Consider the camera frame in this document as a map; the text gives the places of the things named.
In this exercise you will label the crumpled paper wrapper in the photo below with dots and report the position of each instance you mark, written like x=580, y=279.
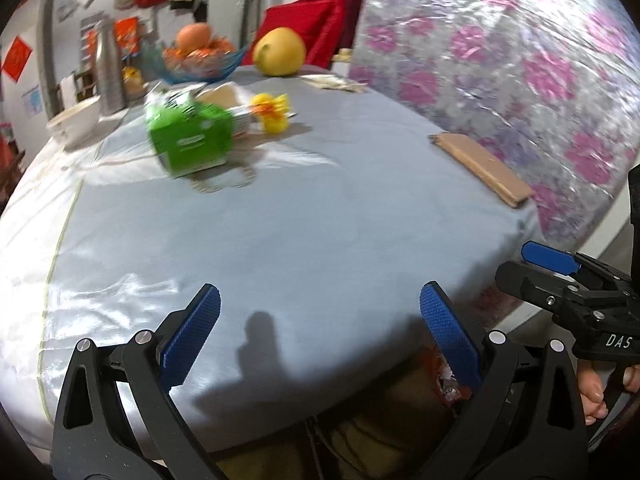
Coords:
x=333, y=82

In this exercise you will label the yellow artificial flower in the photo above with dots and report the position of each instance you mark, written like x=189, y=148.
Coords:
x=271, y=112

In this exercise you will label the white refrigerator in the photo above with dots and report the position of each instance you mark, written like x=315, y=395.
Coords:
x=27, y=77

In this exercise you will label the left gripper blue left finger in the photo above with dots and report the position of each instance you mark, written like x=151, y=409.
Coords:
x=183, y=334

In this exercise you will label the floral plastic-wrapped mattress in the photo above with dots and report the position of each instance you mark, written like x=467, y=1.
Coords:
x=550, y=87

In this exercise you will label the white ceramic bowl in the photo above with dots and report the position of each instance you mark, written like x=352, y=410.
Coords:
x=75, y=124

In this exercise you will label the blue glass fruit bowl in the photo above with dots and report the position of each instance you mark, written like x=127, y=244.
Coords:
x=195, y=67

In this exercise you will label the red pillow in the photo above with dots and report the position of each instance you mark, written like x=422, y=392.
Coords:
x=320, y=24

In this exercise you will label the steel water bottle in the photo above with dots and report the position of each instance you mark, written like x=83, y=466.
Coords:
x=107, y=67

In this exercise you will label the yellow plastic bag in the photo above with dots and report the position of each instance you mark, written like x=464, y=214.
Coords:
x=134, y=83

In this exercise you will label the orange gift box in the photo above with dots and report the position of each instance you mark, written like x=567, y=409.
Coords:
x=126, y=32

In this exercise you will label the large orange fruit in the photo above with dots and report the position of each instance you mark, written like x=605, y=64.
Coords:
x=193, y=37

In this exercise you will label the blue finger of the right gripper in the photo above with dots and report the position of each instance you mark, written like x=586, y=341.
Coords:
x=549, y=258

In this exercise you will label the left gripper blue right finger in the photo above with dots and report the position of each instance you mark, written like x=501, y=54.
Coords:
x=457, y=346

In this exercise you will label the person's right hand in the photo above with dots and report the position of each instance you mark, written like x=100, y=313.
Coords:
x=591, y=389

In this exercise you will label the brown cardboard book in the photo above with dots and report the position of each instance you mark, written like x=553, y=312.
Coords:
x=485, y=166

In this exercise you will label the green drink carton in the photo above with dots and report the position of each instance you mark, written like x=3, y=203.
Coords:
x=187, y=135

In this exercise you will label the light blue tablecloth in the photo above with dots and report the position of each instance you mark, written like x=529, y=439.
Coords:
x=319, y=242

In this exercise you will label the yellow pomelo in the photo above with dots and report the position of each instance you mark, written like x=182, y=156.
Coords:
x=279, y=53

